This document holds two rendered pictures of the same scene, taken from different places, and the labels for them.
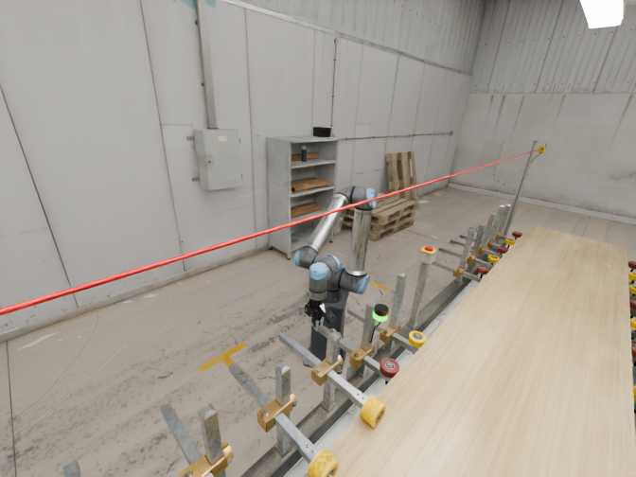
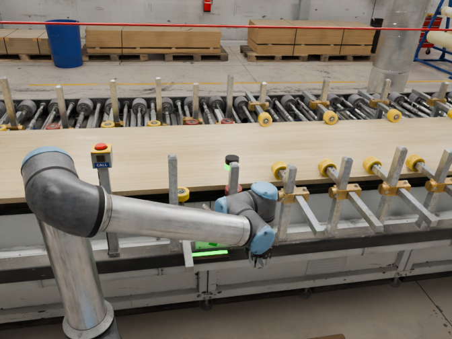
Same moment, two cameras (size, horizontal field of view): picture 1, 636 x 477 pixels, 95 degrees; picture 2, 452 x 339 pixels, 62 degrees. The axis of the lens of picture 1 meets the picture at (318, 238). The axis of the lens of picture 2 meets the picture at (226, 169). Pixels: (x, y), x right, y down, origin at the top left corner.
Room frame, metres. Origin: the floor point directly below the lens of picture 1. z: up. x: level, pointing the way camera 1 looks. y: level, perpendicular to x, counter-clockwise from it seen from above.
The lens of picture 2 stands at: (2.18, 0.49, 1.88)
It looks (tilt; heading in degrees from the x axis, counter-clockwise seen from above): 30 degrees down; 215
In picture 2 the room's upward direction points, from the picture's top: 3 degrees clockwise
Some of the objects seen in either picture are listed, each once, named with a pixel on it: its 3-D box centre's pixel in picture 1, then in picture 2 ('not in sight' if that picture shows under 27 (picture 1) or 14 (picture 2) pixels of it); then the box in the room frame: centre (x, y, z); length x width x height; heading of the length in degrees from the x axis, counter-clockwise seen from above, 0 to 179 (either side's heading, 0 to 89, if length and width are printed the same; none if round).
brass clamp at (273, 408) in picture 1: (277, 409); (344, 192); (0.67, 0.11, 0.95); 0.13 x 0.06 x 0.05; 137
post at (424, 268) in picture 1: (418, 294); (109, 212); (1.42, -0.60, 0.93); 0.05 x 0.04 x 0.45; 137
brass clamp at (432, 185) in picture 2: not in sight; (440, 185); (0.31, 0.45, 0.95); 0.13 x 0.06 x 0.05; 137
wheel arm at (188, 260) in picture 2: (380, 328); (184, 232); (1.24, -0.36, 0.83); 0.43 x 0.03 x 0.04; 47
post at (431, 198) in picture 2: not in sight; (433, 193); (0.32, 0.44, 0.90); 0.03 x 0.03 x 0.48; 47
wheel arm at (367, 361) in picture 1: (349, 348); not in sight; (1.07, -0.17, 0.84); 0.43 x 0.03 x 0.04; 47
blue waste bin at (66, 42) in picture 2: not in sight; (66, 43); (-1.60, -5.53, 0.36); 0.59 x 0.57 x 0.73; 46
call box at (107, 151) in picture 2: (427, 256); (102, 156); (1.42, -0.60, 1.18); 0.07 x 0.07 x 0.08; 47
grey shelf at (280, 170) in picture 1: (303, 195); not in sight; (3.97, 0.24, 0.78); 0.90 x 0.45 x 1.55; 136
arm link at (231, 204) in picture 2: (326, 266); (235, 210); (1.33, -0.05, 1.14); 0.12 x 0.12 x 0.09; 65
